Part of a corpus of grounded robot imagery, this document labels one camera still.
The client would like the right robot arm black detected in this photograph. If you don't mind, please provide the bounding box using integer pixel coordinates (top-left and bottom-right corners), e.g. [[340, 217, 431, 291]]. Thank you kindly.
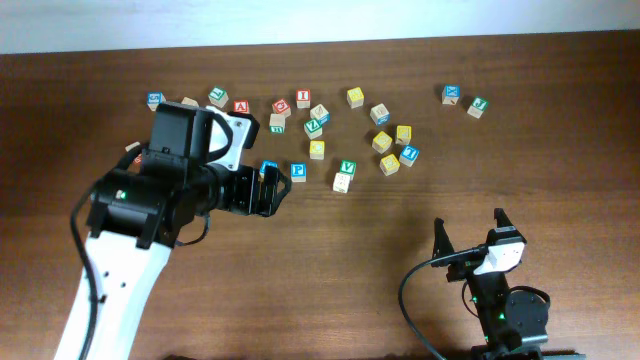
[[433, 208, 551, 359]]

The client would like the white wooden X block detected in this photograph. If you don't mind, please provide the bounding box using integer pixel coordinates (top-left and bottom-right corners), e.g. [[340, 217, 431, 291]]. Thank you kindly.
[[332, 172, 351, 193]]

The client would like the yellow S block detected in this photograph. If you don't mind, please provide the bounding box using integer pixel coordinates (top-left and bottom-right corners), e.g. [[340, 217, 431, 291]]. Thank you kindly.
[[372, 131, 393, 154]]

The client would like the green V block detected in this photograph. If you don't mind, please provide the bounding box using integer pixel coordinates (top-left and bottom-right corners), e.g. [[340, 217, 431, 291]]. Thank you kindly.
[[339, 160, 357, 180]]

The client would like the red A block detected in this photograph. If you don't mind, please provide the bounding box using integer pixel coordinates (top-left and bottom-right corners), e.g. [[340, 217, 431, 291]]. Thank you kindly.
[[233, 100, 250, 114]]

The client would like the wooden block red side left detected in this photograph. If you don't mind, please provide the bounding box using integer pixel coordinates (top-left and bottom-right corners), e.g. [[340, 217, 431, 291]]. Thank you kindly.
[[125, 142, 142, 164]]

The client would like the blue H block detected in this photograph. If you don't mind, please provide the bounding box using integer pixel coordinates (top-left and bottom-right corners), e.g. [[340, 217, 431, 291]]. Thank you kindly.
[[259, 160, 279, 181]]

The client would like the wooden block blue D side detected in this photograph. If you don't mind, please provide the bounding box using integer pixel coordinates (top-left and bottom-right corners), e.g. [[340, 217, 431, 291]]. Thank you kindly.
[[370, 103, 390, 126]]

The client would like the yellow E block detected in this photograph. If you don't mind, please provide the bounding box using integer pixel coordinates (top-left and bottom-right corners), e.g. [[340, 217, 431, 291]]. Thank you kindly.
[[380, 154, 400, 176]]

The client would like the plain wooden block top left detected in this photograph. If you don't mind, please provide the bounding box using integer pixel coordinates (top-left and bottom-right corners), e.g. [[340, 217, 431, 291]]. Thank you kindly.
[[181, 97, 199, 107]]

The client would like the green L block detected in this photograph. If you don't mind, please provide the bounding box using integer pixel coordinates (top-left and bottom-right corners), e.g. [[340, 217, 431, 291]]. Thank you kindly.
[[208, 86, 229, 108]]

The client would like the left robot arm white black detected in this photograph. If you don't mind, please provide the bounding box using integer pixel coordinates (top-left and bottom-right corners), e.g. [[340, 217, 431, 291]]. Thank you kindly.
[[55, 102, 292, 359]]

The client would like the yellow C block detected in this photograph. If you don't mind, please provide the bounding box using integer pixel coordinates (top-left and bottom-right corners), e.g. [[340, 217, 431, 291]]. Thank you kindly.
[[309, 140, 325, 160]]

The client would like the yellow block right cluster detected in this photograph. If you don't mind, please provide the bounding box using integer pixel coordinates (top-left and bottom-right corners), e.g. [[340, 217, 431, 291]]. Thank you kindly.
[[395, 125, 412, 145]]

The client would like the green Z block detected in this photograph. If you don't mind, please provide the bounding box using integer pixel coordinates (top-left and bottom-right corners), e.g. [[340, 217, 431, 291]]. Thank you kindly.
[[304, 119, 323, 140]]

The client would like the red I block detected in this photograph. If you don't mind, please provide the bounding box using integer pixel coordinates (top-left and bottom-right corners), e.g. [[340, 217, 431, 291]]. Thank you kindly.
[[296, 88, 311, 109]]

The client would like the blue I block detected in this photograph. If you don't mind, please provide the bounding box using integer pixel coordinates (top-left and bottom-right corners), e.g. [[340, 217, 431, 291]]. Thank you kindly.
[[399, 145, 420, 167]]

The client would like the yellow block top centre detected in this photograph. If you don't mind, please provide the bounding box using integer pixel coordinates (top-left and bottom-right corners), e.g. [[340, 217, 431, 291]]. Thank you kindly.
[[347, 87, 365, 109]]

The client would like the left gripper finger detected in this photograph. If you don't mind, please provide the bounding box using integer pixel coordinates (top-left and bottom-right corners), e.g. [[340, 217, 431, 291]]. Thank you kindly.
[[258, 179, 292, 217], [261, 166, 286, 183]]

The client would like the green J block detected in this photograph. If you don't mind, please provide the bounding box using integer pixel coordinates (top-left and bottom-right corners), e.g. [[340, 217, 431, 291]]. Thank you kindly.
[[467, 97, 489, 119]]

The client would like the blue X block far right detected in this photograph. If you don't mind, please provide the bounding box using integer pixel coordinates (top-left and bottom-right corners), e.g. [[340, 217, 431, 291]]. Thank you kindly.
[[441, 84, 461, 105]]

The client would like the wooden block green side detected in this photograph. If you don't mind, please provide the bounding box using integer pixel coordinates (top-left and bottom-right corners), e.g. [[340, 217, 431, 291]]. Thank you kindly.
[[269, 113, 286, 134]]

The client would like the blue S block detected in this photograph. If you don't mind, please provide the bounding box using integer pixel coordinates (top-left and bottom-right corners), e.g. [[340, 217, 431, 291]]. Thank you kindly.
[[146, 92, 166, 111]]

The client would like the blue P block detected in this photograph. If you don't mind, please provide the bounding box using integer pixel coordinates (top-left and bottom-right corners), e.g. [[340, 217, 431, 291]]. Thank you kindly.
[[290, 163, 307, 182]]

